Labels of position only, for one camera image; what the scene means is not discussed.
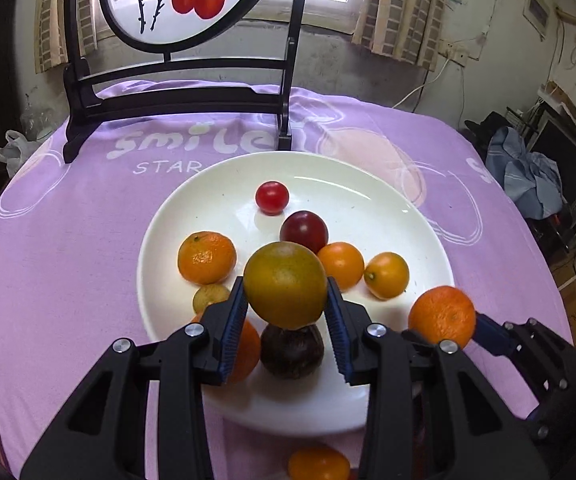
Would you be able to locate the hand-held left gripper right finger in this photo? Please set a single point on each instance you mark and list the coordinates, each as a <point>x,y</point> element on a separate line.
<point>338,330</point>

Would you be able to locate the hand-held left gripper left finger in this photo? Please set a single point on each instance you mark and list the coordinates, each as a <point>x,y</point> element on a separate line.
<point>233,330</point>

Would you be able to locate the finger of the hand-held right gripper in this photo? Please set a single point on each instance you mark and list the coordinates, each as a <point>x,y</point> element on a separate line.
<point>490,334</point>

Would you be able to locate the bumpy orange mandarin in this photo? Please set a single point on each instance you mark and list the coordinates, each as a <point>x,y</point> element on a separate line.
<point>248,350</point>
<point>207,257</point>
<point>441,316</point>

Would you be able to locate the small yellow fruit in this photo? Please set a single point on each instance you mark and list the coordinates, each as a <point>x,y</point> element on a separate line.
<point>210,297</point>

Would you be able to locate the dark brown water chestnut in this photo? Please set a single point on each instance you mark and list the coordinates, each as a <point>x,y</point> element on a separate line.
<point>292,352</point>

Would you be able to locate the smooth round orange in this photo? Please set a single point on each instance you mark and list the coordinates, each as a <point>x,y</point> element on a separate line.
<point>343,262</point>

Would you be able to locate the greenish orange citrus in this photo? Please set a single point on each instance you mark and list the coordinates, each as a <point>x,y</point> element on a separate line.
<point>285,285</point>

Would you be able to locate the yellow orange citrus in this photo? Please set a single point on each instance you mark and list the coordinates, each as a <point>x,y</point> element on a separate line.
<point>387,275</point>

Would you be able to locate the dark red plum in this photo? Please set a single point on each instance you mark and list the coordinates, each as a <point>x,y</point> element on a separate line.
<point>304,230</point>

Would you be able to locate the red cherry tomato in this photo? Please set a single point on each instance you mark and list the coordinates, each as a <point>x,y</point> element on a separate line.
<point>272,197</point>

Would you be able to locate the white round plate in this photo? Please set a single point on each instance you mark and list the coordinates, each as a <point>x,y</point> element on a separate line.
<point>318,180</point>

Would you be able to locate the small smooth orange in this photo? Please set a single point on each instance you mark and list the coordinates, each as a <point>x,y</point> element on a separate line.
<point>318,465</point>

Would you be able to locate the blue clothes pile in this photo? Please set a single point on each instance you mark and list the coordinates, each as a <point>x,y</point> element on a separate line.
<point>528,175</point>

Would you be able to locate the purple printed tablecloth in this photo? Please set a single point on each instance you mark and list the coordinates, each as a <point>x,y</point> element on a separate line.
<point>68,240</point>

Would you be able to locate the black monitor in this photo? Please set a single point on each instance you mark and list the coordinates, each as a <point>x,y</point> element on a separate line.
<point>563,155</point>

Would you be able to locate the round painted screen on stand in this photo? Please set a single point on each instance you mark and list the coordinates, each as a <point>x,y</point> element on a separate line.
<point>178,105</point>

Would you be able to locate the white plastic bag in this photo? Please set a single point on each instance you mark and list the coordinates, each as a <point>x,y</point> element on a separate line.
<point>15,152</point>

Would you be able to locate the beige checked curtain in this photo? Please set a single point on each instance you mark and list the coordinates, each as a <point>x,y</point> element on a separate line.
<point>403,15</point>
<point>53,20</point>

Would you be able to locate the wall socket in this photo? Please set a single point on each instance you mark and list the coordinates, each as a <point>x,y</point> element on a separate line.
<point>457,54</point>

